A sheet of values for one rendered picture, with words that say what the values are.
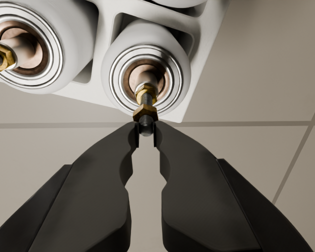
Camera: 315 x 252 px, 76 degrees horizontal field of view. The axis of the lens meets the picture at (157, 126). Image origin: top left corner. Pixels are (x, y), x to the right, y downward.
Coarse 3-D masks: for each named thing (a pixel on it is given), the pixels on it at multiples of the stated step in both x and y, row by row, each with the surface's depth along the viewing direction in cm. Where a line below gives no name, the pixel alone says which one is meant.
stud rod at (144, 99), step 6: (144, 96) 16; (150, 96) 17; (144, 102) 15; (150, 102) 16; (144, 120) 13; (150, 120) 13; (144, 126) 13; (150, 126) 13; (144, 132) 13; (150, 132) 13
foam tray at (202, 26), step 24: (96, 0) 23; (120, 0) 23; (144, 0) 32; (216, 0) 23; (120, 24) 33; (168, 24) 24; (192, 24) 25; (216, 24) 25; (96, 48) 25; (192, 48) 26; (96, 72) 27; (192, 72) 28; (72, 96) 29; (96, 96) 29
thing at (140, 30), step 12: (132, 24) 26; (144, 24) 23; (156, 24) 25; (120, 36) 19; (132, 36) 19; (144, 36) 19; (156, 36) 19; (168, 36) 19; (108, 48) 20; (120, 48) 19; (168, 48) 19; (180, 48) 20; (108, 60) 20; (180, 60) 20; (108, 72) 20; (108, 84) 21; (108, 96) 22; (180, 96) 22; (120, 108) 22; (168, 108) 22
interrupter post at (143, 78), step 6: (144, 72) 20; (150, 72) 20; (138, 78) 19; (144, 78) 18; (150, 78) 18; (138, 84) 18; (144, 84) 18; (150, 84) 18; (156, 84) 18; (156, 90) 18; (156, 96) 18
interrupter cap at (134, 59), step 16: (128, 48) 19; (144, 48) 19; (160, 48) 19; (112, 64) 19; (128, 64) 19; (144, 64) 20; (160, 64) 20; (176, 64) 20; (112, 80) 20; (128, 80) 20; (160, 80) 21; (176, 80) 21; (128, 96) 21; (160, 96) 21; (176, 96) 21; (160, 112) 22
